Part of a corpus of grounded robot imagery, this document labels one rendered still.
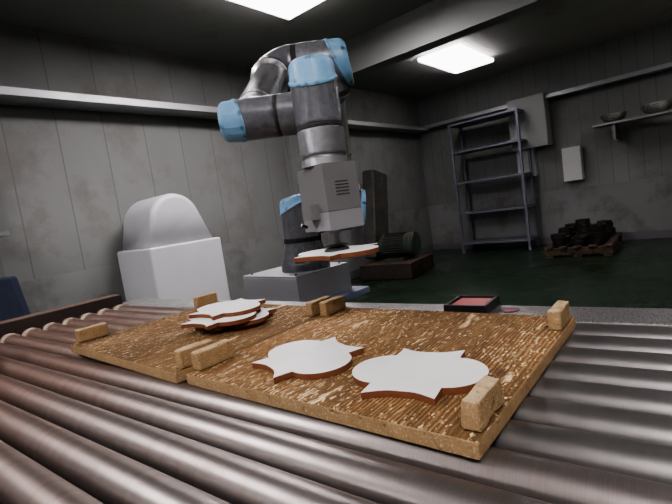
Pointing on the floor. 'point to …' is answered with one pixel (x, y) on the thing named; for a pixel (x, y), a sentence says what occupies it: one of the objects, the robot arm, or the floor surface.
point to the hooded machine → (170, 252)
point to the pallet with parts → (585, 239)
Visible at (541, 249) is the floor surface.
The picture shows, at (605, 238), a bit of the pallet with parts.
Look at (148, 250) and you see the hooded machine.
